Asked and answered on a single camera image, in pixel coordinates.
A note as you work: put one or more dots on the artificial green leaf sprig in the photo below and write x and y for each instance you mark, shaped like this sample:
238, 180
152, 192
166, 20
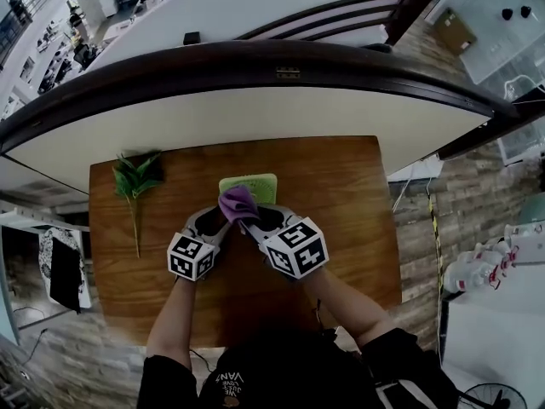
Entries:
136, 177

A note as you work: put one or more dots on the small black box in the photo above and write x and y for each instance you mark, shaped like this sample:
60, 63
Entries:
192, 37

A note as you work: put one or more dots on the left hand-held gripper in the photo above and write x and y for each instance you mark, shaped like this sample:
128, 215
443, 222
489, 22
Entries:
191, 256

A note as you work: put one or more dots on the brass hinge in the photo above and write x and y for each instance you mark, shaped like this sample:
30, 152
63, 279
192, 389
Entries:
288, 73

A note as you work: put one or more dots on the black and white patterned cloth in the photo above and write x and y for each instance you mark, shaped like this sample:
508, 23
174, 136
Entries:
47, 249

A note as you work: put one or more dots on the purple wiping cloth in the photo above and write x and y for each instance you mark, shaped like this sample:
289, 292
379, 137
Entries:
238, 205

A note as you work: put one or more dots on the white spray bottle red trigger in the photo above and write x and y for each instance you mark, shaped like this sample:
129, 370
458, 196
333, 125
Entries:
464, 273
496, 258

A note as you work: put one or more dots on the cream partition with dark rail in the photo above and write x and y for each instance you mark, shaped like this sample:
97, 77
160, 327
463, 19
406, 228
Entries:
238, 109

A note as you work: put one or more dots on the small black round object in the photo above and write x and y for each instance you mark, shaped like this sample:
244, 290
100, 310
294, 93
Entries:
526, 12
507, 14

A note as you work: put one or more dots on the brown cardboard box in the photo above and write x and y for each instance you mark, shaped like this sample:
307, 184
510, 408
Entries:
454, 30

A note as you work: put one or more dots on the person's right forearm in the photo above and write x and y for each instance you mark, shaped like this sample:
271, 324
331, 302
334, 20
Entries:
345, 301

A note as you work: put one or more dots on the black office chair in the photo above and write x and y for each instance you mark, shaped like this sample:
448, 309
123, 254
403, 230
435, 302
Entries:
84, 55

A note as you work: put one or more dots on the green square fan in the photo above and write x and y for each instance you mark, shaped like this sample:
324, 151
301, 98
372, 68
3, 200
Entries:
264, 186

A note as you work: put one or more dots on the person's black printed t-shirt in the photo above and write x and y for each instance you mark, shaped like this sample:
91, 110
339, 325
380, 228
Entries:
277, 369

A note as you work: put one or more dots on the white wooden chair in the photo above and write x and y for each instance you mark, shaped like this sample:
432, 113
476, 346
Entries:
25, 220

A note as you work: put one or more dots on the black garment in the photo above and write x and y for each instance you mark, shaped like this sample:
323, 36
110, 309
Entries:
66, 275

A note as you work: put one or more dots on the white table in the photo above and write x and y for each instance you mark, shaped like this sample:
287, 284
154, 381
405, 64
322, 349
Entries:
494, 339

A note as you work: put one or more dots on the yellow and black striped tape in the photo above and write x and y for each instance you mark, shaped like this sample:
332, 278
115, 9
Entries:
436, 237

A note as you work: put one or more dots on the dark wooden slatted chair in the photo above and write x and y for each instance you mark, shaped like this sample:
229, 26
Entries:
340, 15

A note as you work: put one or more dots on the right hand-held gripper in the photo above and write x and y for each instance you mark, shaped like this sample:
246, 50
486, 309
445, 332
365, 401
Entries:
298, 247

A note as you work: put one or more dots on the person's left forearm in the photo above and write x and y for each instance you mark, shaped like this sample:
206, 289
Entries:
172, 318

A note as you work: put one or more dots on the glass-topped table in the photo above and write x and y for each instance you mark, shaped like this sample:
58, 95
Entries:
502, 49

